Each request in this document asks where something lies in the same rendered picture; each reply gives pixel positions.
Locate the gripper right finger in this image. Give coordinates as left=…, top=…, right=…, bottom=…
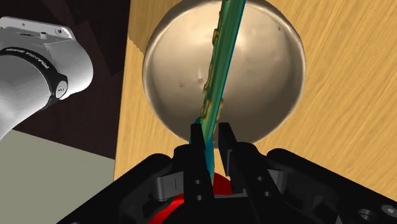
left=218, top=122, right=397, bottom=224

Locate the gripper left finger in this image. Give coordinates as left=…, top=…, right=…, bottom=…
left=57, top=123, right=216, bottom=224

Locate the green and teal utensil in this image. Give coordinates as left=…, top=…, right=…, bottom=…
left=188, top=0, right=247, bottom=187

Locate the beige metal bowl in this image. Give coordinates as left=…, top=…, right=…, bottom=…
left=142, top=0, right=307, bottom=144

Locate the dark robot stand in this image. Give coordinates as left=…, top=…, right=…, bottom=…
left=0, top=0, right=132, bottom=160

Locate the light wooden table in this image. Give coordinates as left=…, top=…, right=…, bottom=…
left=113, top=0, right=397, bottom=202

